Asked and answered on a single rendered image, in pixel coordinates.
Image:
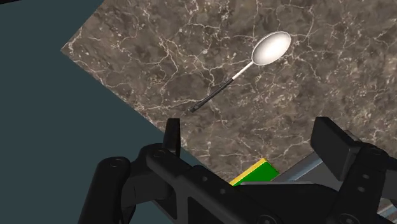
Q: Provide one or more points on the green and yellow sponge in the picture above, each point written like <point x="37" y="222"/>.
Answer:
<point x="259" y="173"/>

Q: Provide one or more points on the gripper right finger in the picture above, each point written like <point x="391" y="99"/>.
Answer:
<point x="356" y="167"/>

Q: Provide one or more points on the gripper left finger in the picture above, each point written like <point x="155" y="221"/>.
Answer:
<point x="161" y="173"/>

